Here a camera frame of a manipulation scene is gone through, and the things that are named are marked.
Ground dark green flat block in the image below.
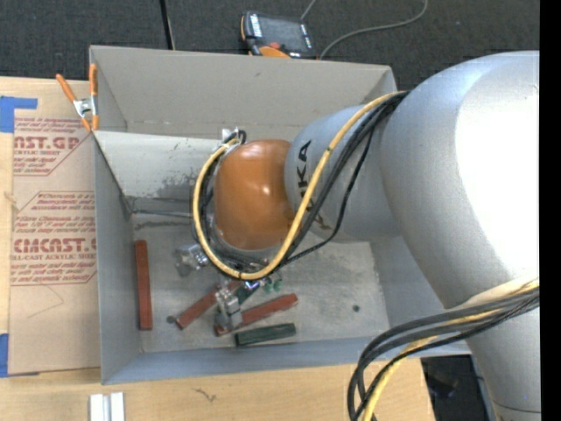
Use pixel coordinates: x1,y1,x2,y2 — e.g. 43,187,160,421
233,322,297,347

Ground red-brown flat block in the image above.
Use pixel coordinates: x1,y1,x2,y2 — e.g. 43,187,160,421
213,292,300,338
134,239,154,332
174,280,241,331

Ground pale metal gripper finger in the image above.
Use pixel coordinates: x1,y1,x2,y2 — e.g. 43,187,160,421
213,288,244,335
174,244,209,278

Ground grey metal bin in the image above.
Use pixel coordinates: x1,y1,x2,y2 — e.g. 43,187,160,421
89,45,472,386

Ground brown cardboard board, red print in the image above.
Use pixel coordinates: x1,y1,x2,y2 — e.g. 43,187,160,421
0,75,103,379

